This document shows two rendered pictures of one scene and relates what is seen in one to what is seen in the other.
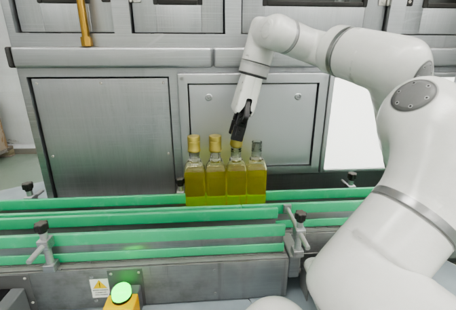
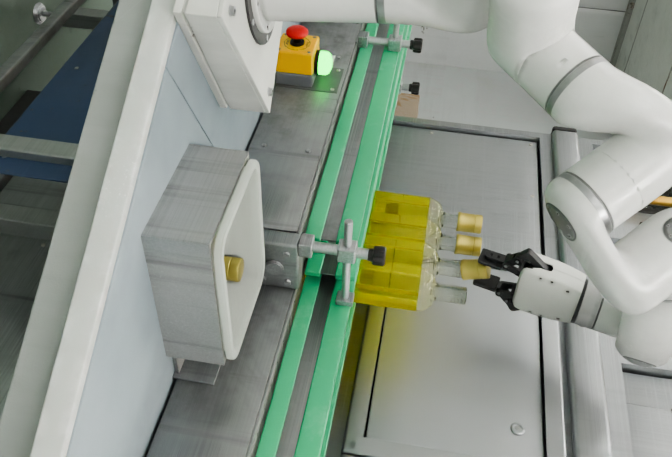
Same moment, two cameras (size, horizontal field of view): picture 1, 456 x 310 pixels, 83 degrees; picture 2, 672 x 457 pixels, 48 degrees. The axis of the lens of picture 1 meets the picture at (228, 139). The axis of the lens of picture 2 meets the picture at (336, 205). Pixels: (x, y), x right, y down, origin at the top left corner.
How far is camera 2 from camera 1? 1.04 m
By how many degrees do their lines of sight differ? 51
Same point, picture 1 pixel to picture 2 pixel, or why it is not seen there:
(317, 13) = not seen: outside the picture
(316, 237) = (270, 330)
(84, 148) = (439, 161)
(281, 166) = (372, 381)
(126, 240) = (376, 95)
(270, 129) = (451, 374)
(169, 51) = not seen: hidden behind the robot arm
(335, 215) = (301, 379)
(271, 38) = not seen: hidden behind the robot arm
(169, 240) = (365, 127)
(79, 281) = (335, 49)
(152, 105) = (498, 238)
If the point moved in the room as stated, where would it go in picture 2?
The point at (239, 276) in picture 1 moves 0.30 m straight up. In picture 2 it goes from (285, 173) to (474, 197)
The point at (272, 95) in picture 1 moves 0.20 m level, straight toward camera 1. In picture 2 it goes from (520, 385) to (543, 286)
